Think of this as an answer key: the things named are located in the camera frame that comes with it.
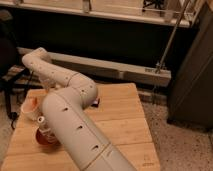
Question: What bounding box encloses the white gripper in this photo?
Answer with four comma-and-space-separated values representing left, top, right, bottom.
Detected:
39, 73, 61, 92

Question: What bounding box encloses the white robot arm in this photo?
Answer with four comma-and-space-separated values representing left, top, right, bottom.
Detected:
22, 48, 137, 171

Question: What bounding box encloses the white cup with orange inside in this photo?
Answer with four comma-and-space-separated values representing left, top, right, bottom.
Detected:
21, 97, 42, 121

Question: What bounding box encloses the white baseboard heater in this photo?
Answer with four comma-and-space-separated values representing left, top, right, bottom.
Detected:
16, 46, 172, 88

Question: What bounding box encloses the black office chair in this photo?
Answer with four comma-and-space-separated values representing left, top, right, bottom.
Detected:
0, 9, 37, 129

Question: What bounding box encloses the clear plastic bottle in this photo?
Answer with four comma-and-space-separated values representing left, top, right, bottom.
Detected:
37, 116, 56, 143

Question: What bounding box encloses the small black and white object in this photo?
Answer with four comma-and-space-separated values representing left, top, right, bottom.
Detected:
91, 98, 100, 107

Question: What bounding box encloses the red bowl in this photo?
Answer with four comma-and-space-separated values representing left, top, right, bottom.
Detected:
36, 129, 58, 145

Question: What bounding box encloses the metal pole stand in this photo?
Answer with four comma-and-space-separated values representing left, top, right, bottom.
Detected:
155, 0, 191, 74

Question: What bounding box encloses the dark cabinet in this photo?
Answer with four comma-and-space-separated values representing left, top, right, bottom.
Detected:
167, 2, 213, 130

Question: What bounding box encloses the black cable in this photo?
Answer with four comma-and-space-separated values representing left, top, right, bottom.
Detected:
23, 68, 38, 98

